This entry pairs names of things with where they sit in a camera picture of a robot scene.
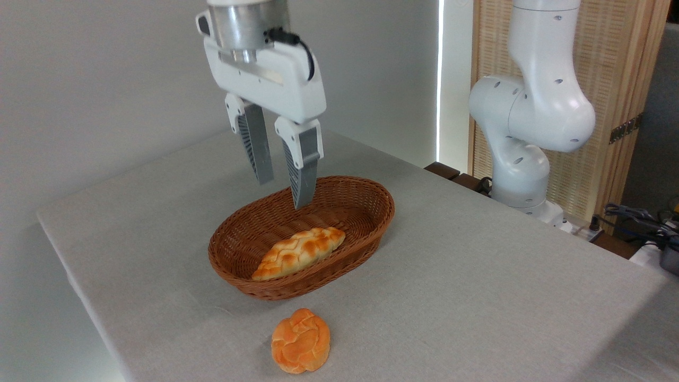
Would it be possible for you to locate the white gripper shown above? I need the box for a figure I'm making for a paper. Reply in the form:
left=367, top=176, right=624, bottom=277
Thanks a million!
left=204, top=37, right=327, bottom=210

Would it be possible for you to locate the long braided bread loaf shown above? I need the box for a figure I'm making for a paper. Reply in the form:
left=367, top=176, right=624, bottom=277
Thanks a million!
left=251, top=227, right=346, bottom=282

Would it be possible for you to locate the brown wicker oval basket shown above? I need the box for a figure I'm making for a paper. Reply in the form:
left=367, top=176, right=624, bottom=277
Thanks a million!
left=208, top=176, right=396, bottom=301

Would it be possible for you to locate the round orange bread bun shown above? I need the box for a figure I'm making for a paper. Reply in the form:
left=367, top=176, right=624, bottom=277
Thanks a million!
left=271, top=308, right=331, bottom=375

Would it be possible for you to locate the silver wrist flange cylinder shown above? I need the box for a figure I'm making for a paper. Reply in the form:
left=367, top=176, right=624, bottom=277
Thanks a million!
left=208, top=3, right=291, bottom=64

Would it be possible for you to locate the grey tablecloth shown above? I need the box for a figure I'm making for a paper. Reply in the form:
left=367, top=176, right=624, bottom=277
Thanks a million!
left=36, top=114, right=679, bottom=382

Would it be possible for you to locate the dark metal screen hinge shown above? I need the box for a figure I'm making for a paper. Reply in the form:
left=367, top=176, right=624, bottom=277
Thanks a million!
left=609, top=114, right=643, bottom=145

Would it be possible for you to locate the bamboo folding screen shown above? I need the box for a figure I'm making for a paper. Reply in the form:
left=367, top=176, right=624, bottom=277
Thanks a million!
left=469, top=0, right=672, bottom=223

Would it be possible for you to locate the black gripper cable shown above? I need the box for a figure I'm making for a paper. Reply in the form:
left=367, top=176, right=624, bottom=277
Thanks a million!
left=267, top=27, right=316, bottom=81

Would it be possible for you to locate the black and blue cable bundle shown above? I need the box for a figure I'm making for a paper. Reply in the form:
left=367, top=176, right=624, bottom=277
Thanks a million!
left=602, top=203, right=679, bottom=250

